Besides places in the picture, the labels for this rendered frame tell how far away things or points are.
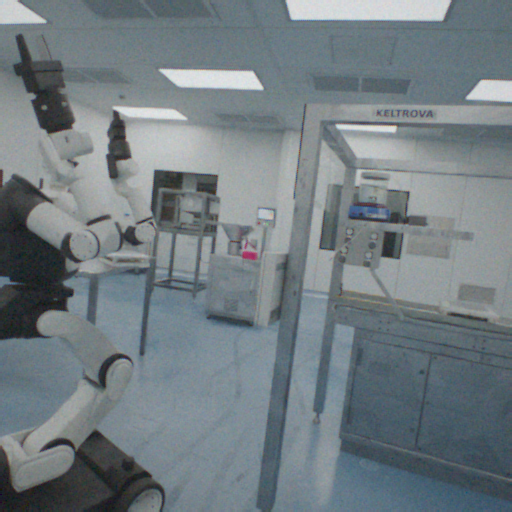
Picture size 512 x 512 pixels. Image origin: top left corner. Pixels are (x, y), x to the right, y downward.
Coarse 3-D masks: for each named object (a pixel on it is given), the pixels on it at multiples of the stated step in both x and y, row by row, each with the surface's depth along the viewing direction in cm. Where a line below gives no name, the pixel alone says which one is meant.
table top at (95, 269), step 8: (104, 256) 289; (152, 256) 325; (80, 264) 236; (88, 264) 241; (96, 264) 245; (104, 264) 249; (80, 272) 216; (88, 272) 216; (96, 272) 217; (104, 272) 223; (112, 272) 235
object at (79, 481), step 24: (96, 432) 171; (0, 456) 127; (96, 456) 158; (120, 456) 160; (0, 480) 124; (48, 480) 143; (72, 480) 145; (96, 480) 147; (120, 480) 144; (0, 504) 127; (24, 504) 131; (48, 504) 132; (72, 504) 134; (96, 504) 135
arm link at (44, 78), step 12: (36, 60) 92; (48, 60) 94; (60, 60) 97; (24, 72) 90; (36, 72) 92; (48, 72) 95; (60, 72) 97; (36, 84) 92; (48, 84) 95; (60, 84) 97; (36, 96) 95; (48, 96) 94; (60, 96) 95; (36, 108) 95; (48, 108) 95; (60, 108) 96; (72, 108) 100
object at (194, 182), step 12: (156, 180) 779; (168, 180) 773; (180, 180) 767; (192, 180) 762; (204, 180) 756; (216, 180) 750; (156, 192) 781; (204, 192) 757; (156, 204) 782; (168, 204) 776; (180, 204) 771; (168, 216) 778; (180, 216) 772; (192, 216) 766
